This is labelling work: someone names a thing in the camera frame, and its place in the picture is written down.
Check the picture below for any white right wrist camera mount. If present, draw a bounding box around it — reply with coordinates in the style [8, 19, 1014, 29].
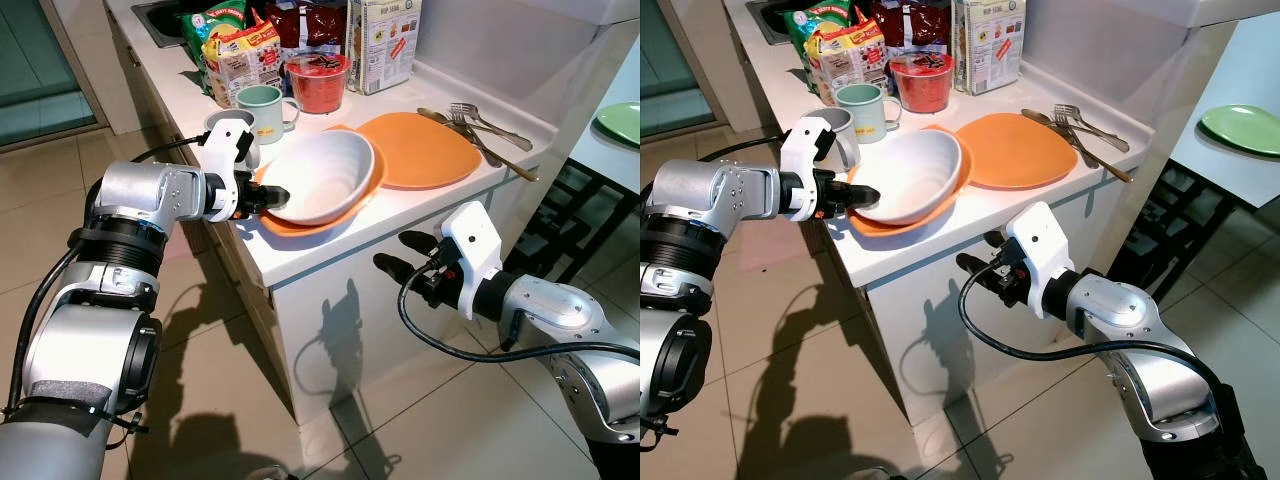
[1004, 200, 1077, 321]
[440, 200, 507, 321]

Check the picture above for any black chair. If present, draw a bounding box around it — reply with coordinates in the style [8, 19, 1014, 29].
[1108, 158, 1280, 306]
[508, 158, 641, 293]

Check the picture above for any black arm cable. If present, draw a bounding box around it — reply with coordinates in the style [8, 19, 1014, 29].
[698, 133, 803, 166]
[3, 135, 213, 421]
[397, 262, 641, 366]
[957, 260, 1223, 401]

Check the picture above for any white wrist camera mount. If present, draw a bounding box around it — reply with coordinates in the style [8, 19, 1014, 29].
[779, 117, 852, 223]
[198, 114, 262, 223]
[440, 200, 507, 321]
[1004, 200, 1077, 321]

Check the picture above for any white dining table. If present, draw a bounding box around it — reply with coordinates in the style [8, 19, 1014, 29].
[568, 40, 641, 193]
[1168, 10, 1280, 209]

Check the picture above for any green enamel mug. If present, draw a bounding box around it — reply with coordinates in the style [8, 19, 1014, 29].
[834, 82, 904, 142]
[234, 84, 302, 147]

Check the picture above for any dark red snack bag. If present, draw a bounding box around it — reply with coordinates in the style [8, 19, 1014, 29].
[264, 0, 351, 63]
[868, 0, 956, 61]

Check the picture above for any white printed carton box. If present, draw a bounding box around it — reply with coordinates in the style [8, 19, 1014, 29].
[950, 0, 1028, 97]
[344, 0, 424, 97]

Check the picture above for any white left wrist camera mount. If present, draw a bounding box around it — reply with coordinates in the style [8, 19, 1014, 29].
[198, 114, 262, 223]
[779, 117, 852, 223]

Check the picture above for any white bowl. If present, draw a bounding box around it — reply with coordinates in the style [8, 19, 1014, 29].
[256, 129, 377, 227]
[850, 127, 964, 227]

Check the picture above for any yellow noodle packet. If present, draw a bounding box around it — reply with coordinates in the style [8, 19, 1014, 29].
[806, 20, 891, 105]
[200, 22, 287, 107]

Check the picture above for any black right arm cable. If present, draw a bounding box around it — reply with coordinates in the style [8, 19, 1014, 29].
[397, 262, 641, 366]
[957, 260, 1223, 401]

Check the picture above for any green snack bag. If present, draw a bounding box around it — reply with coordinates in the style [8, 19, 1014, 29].
[782, 0, 851, 93]
[178, 0, 251, 97]

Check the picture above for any red instant noodle cup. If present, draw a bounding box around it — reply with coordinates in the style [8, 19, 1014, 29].
[284, 52, 352, 115]
[889, 51, 957, 114]

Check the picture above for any glass sliding door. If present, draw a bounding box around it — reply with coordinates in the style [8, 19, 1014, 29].
[640, 0, 719, 141]
[0, 0, 109, 151]

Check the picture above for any white counter cabinet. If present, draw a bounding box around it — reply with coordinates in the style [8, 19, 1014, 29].
[720, 0, 1243, 427]
[105, 0, 641, 427]

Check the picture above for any green plate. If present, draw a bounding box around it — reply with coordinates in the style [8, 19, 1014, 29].
[1198, 103, 1280, 160]
[594, 100, 641, 147]

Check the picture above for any steel sink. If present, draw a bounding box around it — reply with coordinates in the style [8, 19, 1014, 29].
[744, 0, 803, 47]
[130, 0, 193, 48]

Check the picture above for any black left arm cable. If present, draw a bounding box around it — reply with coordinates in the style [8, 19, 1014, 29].
[3, 135, 213, 421]
[698, 133, 803, 166]

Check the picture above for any metal fork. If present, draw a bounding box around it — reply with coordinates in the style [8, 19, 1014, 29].
[446, 110, 507, 170]
[1050, 112, 1101, 169]
[450, 101, 535, 153]
[1053, 103, 1131, 154]

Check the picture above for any grey metal cup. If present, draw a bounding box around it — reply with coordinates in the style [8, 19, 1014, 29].
[204, 108, 263, 169]
[808, 105, 862, 171]

